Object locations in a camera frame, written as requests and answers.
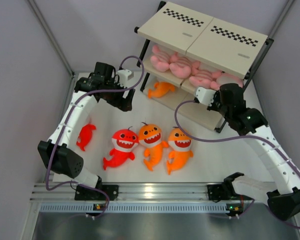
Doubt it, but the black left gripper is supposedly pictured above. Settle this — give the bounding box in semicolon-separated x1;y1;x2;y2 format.
100;77;135;112

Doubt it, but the pink striped plush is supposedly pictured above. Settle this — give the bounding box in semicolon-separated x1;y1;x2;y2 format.
210;72;244;91
150;44;177;73
189;61;222;89
169;52;196;79

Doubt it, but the orange shark plush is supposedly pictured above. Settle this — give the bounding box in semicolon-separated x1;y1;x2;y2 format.
147;81;175;99
166;127;194;175
138;122;169;171

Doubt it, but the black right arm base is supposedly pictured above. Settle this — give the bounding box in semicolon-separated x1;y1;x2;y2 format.
207;183;252;202

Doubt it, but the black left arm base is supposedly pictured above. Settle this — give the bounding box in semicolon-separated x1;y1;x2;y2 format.
74;184;119;201

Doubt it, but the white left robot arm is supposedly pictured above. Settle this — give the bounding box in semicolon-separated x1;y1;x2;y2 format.
37;62;135;200

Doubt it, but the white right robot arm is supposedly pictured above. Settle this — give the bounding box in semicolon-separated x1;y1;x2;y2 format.
199;83;300;221

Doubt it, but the orange shark plush on shelf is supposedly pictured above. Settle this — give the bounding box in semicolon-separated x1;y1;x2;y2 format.
147;81;175;99

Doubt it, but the beige three-tier shelf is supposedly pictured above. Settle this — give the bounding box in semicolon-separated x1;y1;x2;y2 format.
134;1;273;132

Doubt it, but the red shark plush centre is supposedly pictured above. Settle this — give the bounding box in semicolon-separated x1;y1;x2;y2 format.
102;127;139;171

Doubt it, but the red shark plush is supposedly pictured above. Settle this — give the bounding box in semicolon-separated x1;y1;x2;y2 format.
76;123;97;152
102;127;139;171

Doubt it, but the red shark plush left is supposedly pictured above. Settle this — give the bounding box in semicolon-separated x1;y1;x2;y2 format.
76;123;97;152

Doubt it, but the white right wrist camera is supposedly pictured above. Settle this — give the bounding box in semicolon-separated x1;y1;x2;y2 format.
194;86;216;106

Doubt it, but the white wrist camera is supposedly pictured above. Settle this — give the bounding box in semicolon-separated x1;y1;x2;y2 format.
116;69;134;87
194;86;216;106

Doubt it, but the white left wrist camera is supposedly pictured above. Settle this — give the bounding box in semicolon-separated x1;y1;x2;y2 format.
116;69;134;87

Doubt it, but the aluminium mounting rail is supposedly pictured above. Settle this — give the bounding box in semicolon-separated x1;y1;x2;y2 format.
29;181;300;201

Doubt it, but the grey slotted cable duct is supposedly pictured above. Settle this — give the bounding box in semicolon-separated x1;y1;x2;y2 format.
39;202;231;213

